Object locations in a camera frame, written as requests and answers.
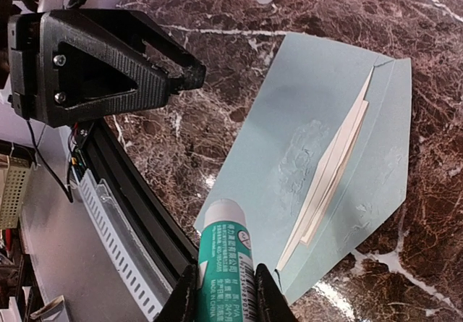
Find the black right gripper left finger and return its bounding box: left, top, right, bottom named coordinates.
left=155, top=264, right=197, bottom=322

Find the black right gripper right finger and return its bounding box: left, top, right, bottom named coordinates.
left=255, top=263, right=298, bottom=322

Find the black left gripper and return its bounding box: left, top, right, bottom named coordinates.
left=7, top=9, right=206, bottom=127

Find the white green glue stick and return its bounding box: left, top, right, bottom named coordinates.
left=195, top=199, right=258, bottom=321

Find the spare gray paper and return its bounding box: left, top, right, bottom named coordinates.
left=276, top=71, right=373, bottom=271

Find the light blue paper envelope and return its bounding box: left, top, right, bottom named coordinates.
left=205, top=33, right=412, bottom=302

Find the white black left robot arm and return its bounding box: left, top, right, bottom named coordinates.
left=1, top=0, right=206, bottom=127

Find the white plastic basket background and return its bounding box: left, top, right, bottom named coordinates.
left=0, top=154, right=32, bottom=230

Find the white slotted cable duct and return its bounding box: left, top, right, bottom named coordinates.
left=78, top=170, right=172, bottom=321

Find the black front table rail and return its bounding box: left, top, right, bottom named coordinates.
left=77, top=119, right=200, bottom=290

